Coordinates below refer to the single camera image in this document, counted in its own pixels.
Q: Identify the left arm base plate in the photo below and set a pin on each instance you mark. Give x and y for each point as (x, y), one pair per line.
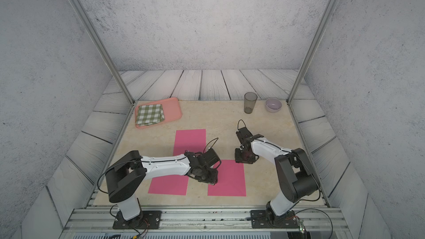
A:
(146, 220)

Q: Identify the right aluminium frame post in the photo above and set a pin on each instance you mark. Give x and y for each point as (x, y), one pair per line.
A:
(325, 19)

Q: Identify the pink paper near left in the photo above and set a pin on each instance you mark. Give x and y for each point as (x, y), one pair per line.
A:
(169, 185)

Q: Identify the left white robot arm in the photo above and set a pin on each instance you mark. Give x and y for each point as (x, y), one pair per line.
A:
(125, 176)

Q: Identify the grey translucent cup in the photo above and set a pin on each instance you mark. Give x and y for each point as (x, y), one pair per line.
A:
(250, 99)

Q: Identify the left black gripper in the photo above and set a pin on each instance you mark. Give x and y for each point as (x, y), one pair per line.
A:
(213, 180)

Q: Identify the pink plastic tray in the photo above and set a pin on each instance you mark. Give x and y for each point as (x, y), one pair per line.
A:
(171, 107)

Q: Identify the front aluminium rail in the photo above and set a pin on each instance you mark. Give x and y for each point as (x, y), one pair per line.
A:
(329, 223)

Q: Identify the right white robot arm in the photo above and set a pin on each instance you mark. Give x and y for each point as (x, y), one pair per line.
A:
(295, 172)

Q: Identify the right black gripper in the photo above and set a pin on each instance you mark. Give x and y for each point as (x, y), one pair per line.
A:
(238, 158)

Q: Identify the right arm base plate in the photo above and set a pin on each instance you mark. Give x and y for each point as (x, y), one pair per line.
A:
(266, 219)

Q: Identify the pink square paper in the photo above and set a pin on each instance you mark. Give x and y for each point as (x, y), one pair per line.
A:
(231, 180)

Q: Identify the lilac bowl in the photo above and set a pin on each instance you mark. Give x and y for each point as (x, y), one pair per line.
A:
(273, 105)

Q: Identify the pink paper far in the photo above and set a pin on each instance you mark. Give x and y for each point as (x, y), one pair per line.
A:
(193, 140)

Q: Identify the green checkered cloth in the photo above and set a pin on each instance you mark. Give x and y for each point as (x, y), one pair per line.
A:
(147, 115)

